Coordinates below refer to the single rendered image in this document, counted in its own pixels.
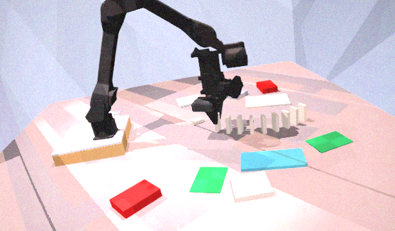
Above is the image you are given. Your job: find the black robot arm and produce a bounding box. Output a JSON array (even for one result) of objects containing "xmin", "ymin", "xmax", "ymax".
[{"xmin": 85, "ymin": 0, "xmax": 248, "ymax": 141}]

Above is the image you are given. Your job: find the red rectangular block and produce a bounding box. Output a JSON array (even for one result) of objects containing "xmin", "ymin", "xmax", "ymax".
[
  {"xmin": 256, "ymin": 80, "xmax": 277, "ymax": 94},
  {"xmin": 110, "ymin": 180, "xmax": 162, "ymax": 219}
]

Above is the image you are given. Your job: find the green flat tile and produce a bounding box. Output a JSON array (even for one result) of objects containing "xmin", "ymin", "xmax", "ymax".
[{"xmin": 305, "ymin": 131, "xmax": 353, "ymax": 153}]

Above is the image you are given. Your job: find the light blue flat block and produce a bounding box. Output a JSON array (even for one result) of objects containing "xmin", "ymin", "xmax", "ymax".
[{"xmin": 241, "ymin": 148, "xmax": 307, "ymax": 172}]

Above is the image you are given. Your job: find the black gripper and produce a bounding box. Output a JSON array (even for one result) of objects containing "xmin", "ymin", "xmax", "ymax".
[{"xmin": 191, "ymin": 70, "xmax": 228, "ymax": 124}]

